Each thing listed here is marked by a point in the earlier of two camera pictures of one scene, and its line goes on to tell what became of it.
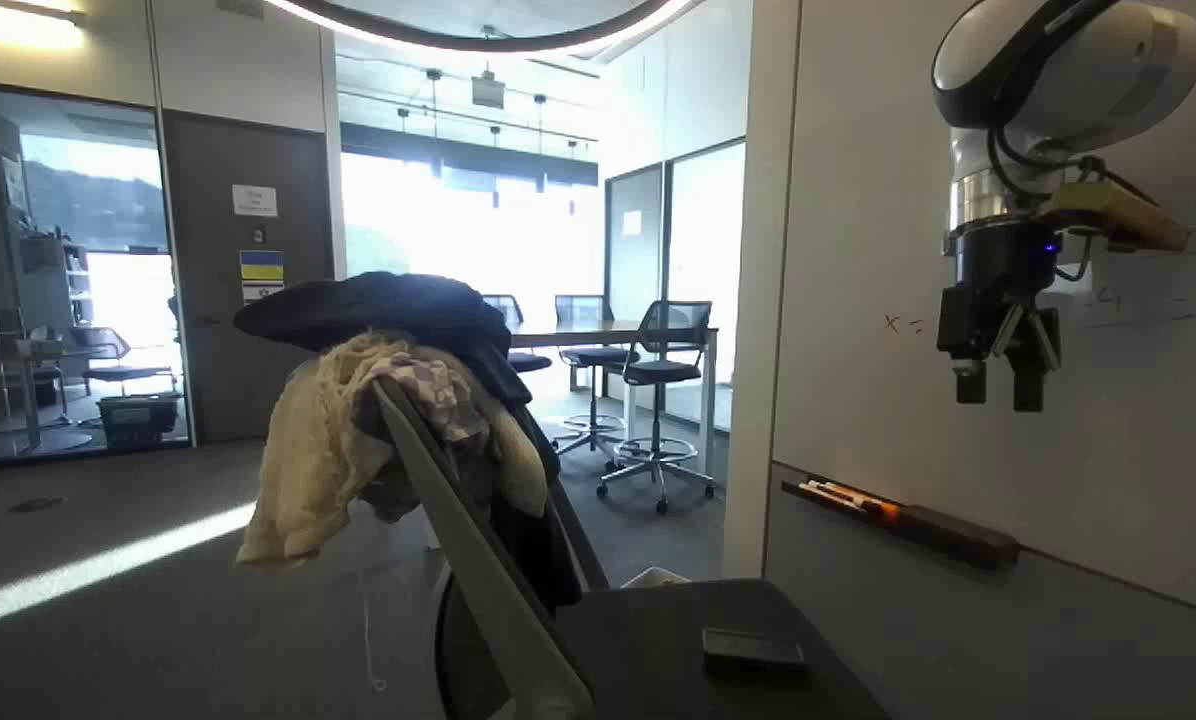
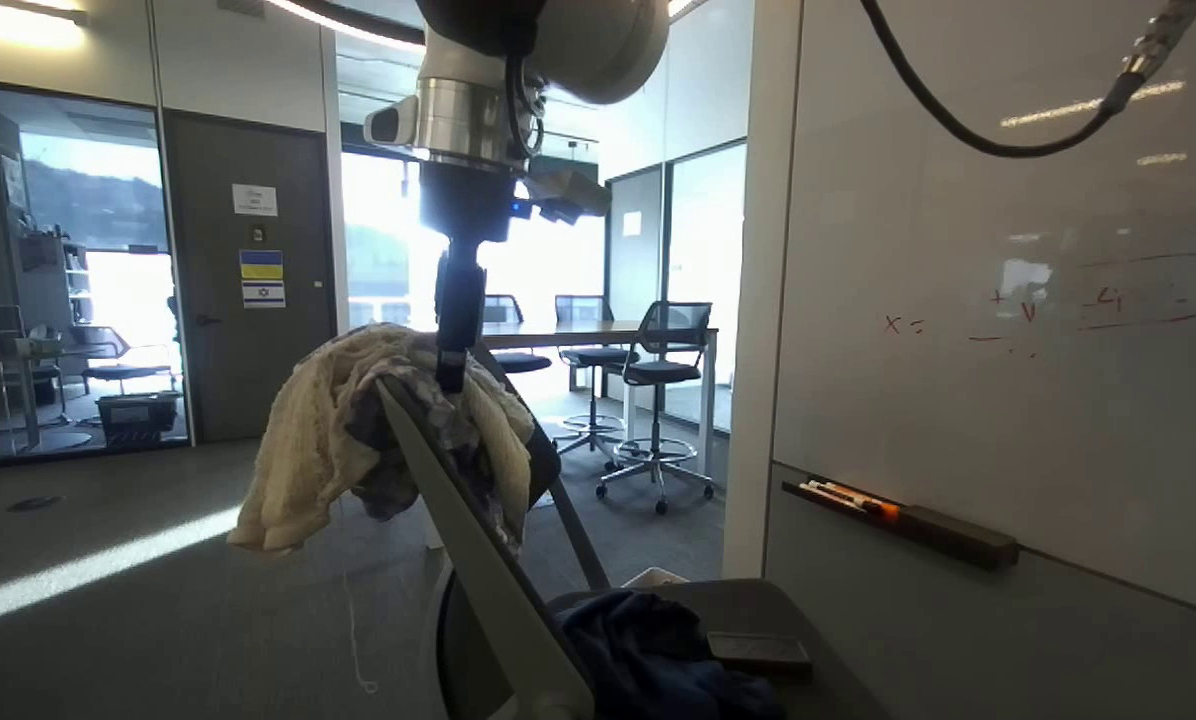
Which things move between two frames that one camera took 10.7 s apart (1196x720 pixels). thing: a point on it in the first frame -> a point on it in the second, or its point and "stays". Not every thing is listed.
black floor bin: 139,422 stays
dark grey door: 249,223 stays
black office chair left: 512,314 stays
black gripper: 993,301 -> 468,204
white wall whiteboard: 1131,461 stays
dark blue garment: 451,322 -> 649,658
